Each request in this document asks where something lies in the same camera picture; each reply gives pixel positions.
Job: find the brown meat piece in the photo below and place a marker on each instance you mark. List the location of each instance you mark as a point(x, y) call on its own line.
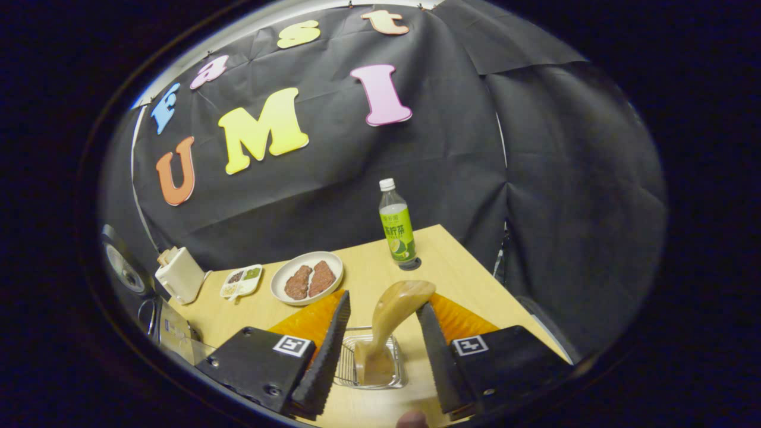
point(321, 278)
point(297, 283)

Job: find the green tea bottle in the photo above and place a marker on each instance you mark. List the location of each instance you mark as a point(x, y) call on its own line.
point(398, 232)

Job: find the white oval plate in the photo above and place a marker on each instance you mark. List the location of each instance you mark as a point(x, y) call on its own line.
point(309, 258)

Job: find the wooden spoon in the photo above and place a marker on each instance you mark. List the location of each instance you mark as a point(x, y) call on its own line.
point(395, 309)

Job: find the black and silver rice cooker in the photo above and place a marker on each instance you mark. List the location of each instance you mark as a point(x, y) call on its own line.
point(175, 333)

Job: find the white divided bean plate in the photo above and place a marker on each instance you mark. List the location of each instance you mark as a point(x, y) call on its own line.
point(241, 282)

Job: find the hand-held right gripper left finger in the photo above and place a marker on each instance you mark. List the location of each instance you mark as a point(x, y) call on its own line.
point(315, 362)

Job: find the white toaster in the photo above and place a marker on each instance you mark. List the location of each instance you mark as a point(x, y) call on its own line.
point(181, 276)

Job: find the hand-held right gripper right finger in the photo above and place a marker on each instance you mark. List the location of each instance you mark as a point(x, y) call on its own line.
point(440, 356)

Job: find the toast slice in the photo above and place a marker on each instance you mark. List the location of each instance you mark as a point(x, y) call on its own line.
point(166, 257)

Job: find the black backdrop cloth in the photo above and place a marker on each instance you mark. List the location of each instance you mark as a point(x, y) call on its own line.
point(446, 148)

